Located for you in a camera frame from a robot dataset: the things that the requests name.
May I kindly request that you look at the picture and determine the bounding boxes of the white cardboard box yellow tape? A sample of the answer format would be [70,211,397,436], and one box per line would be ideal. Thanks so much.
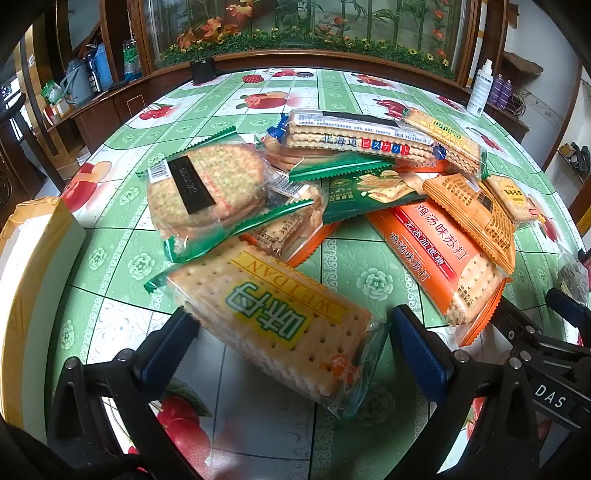
[0,196,88,444]

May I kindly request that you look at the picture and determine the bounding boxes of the green fruit print tablecloth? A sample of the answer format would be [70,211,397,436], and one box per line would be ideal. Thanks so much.
[46,67,591,480]

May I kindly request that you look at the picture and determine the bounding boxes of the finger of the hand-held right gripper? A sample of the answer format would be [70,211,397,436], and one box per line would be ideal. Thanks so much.
[546,287,591,344]
[499,300,591,370]

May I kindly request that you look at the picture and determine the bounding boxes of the small cracker packet yellow label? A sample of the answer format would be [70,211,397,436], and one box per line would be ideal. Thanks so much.
[480,174,548,228]

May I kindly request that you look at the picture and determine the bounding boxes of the artificial flower display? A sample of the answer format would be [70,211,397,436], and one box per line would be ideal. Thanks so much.
[159,0,462,80]

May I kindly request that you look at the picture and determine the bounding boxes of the clear biscuit packet blue edges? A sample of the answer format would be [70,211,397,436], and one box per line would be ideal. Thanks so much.
[264,109,448,171]

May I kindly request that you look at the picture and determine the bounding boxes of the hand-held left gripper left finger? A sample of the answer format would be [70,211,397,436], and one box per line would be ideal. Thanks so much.
[46,306,205,480]

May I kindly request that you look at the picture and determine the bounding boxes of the stacked biscuit packet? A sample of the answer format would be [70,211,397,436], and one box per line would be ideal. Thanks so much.
[256,133,305,175]

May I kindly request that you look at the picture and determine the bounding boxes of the dark green snack packet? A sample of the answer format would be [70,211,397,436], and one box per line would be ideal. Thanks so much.
[288,152,432,226]

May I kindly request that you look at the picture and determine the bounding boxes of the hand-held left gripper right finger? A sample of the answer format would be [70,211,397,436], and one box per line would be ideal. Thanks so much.
[392,304,561,480]

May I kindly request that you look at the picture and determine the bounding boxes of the small orange packet black stripe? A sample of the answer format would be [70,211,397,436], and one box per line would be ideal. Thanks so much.
[421,173,517,276]

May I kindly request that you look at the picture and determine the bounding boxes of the clear cracker packet orange edges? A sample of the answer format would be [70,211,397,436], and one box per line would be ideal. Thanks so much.
[239,203,345,269]

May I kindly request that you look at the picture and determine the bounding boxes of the black table clamp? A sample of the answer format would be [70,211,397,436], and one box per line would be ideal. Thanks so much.
[191,59,216,85]

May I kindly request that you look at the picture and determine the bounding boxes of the white spray bottle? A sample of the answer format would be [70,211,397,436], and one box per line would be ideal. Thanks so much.
[467,60,492,116]

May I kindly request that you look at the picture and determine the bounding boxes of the yellow cracker packet green edges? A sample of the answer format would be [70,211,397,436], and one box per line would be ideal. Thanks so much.
[401,106,490,182]

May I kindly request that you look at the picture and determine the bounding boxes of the round cracker packet green edges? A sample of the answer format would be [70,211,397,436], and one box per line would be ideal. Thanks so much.
[135,127,326,265]

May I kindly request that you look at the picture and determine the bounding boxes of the large orange cracker packet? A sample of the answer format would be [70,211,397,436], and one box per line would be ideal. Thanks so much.
[367,198,514,348]

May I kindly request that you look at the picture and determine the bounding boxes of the clear water bottle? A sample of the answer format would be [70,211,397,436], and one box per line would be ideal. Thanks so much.
[122,39,141,81]

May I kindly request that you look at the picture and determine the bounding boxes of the speckled clear bag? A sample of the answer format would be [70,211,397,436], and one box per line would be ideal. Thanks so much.
[556,251,591,298]

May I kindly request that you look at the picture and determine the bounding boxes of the dark wooden display cabinet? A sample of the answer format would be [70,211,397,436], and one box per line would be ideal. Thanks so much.
[18,0,532,153]

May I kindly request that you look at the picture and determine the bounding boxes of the blue thermos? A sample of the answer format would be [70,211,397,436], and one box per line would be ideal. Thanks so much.
[92,44,114,90]

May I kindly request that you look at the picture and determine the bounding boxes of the large cracker packet green yellow label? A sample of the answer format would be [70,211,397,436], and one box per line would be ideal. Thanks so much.
[144,236,392,420]

